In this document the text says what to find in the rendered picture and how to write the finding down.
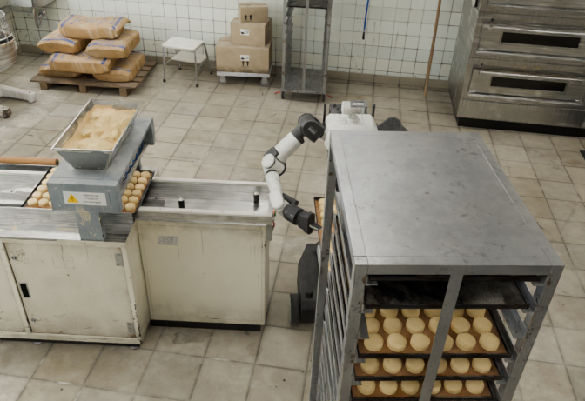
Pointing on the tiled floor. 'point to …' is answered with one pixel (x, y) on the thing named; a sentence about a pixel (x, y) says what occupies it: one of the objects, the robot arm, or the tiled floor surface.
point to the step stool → (186, 53)
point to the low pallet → (95, 81)
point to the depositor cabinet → (70, 282)
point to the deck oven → (521, 50)
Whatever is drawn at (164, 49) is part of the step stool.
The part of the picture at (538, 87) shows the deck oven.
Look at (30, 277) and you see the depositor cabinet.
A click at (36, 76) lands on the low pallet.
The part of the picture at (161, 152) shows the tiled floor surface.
